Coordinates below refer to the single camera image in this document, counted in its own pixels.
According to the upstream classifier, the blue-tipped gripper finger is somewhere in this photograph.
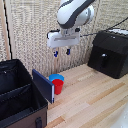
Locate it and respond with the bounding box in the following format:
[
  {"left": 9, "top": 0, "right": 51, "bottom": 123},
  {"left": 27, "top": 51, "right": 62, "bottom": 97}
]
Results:
[
  {"left": 53, "top": 48, "right": 59, "bottom": 58},
  {"left": 65, "top": 47, "right": 72, "bottom": 56}
]

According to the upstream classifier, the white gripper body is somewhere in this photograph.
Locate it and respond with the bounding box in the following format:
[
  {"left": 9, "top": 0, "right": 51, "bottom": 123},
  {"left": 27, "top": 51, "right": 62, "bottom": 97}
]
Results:
[{"left": 46, "top": 30, "right": 81, "bottom": 50}]

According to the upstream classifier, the red plastic cup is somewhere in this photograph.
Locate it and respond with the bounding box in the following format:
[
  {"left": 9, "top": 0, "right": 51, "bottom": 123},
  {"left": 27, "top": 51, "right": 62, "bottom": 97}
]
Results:
[{"left": 51, "top": 78, "right": 65, "bottom": 96}]

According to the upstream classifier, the blue plastic cup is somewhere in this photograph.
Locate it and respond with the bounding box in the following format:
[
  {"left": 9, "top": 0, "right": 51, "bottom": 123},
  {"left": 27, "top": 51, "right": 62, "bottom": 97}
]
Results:
[{"left": 48, "top": 73, "right": 65, "bottom": 83}]

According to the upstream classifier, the dark blue book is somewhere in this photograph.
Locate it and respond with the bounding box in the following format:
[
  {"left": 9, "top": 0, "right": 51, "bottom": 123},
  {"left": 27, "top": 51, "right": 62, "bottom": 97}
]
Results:
[{"left": 31, "top": 68, "right": 56, "bottom": 105}]

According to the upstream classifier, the open black fabric case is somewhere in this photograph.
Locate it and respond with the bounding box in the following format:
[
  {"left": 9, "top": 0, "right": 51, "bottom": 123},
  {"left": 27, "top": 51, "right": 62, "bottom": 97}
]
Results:
[{"left": 0, "top": 58, "right": 49, "bottom": 128}]

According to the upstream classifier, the black box with handle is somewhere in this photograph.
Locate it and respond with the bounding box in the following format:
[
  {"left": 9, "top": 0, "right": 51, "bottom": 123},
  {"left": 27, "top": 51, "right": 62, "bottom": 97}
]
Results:
[{"left": 87, "top": 29, "right": 128, "bottom": 80}]

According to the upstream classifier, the black cable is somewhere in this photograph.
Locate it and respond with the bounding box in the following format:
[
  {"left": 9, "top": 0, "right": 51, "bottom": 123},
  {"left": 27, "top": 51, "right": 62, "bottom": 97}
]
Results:
[{"left": 79, "top": 17, "right": 128, "bottom": 37}]

